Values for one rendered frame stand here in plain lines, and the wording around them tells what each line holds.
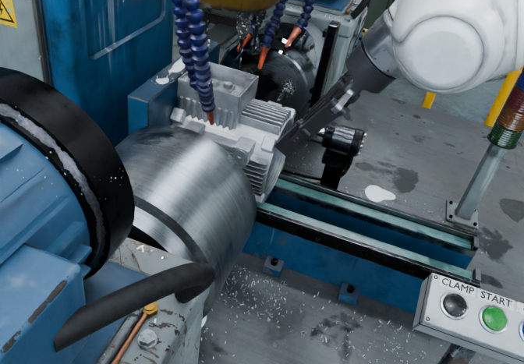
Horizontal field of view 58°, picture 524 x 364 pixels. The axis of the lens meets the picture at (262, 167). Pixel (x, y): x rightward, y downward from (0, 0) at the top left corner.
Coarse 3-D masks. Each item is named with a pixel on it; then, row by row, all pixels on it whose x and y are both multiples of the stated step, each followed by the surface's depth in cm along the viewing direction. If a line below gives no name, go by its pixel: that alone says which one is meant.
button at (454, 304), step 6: (450, 294) 61; (456, 294) 61; (444, 300) 61; (450, 300) 61; (456, 300) 61; (462, 300) 61; (444, 306) 61; (450, 306) 61; (456, 306) 60; (462, 306) 60; (450, 312) 60; (456, 312) 60; (462, 312) 60
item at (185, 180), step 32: (160, 128) 68; (128, 160) 61; (160, 160) 61; (192, 160) 63; (224, 160) 66; (160, 192) 56; (192, 192) 59; (224, 192) 63; (160, 224) 55; (192, 224) 56; (224, 224) 61; (192, 256) 56; (224, 256) 61
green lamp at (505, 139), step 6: (498, 126) 103; (492, 132) 105; (498, 132) 103; (504, 132) 103; (510, 132) 102; (516, 132) 102; (522, 132) 103; (492, 138) 105; (498, 138) 104; (504, 138) 103; (510, 138) 103; (516, 138) 103; (498, 144) 104; (504, 144) 104; (510, 144) 103
